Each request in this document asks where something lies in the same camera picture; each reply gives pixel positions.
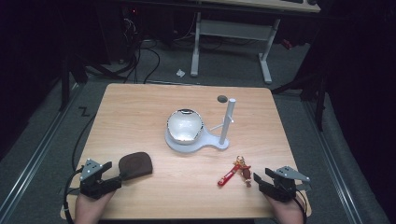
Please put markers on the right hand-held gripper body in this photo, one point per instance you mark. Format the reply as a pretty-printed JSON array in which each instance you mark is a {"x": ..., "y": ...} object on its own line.
[{"x": 285, "y": 189}]

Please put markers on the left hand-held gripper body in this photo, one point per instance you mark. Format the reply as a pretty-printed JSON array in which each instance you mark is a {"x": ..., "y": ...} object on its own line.
[{"x": 93, "y": 186}]

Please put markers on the brown soft pouch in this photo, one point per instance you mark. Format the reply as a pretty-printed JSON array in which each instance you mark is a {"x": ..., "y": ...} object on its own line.
[{"x": 136, "y": 165}]

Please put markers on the white stand with post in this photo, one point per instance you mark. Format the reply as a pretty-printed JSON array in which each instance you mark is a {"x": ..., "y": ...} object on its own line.
[{"x": 226, "y": 127}]

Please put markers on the shiny metal bowl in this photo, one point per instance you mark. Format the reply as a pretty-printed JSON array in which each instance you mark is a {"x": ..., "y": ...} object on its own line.
[{"x": 185, "y": 126}]

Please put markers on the person's right hand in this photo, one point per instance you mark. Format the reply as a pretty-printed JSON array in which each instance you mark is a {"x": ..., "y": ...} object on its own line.
[{"x": 288, "y": 213}]

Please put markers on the person's left hand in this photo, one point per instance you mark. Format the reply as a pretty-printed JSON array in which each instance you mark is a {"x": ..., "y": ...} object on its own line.
[{"x": 90, "y": 210}]

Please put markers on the grey tape strip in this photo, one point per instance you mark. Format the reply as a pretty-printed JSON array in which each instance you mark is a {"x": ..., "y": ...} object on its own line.
[
  {"x": 304, "y": 187},
  {"x": 69, "y": 191}
]

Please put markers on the dark metal stand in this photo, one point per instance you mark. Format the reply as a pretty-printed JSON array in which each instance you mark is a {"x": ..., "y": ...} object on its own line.
[
  {"x": 320, "y": 102},
  {"x": 64, "y": 87}
]

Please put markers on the white paper scrap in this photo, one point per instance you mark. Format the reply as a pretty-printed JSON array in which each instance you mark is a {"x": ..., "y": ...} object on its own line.
[{"x": 180, "y": 73}]

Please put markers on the small red object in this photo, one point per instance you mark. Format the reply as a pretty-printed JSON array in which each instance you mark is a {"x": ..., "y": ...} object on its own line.
[{"x": 286, "y": 44}]

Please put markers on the white-legged desk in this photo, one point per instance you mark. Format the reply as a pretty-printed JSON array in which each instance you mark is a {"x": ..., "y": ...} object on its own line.
[{"x": 233, "y": 29}]

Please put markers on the metal floor rail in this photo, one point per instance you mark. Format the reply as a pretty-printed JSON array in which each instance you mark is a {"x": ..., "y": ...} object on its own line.
[
  {"x": 333, "y": 168},
  {"x": 37, "y": 155}
]

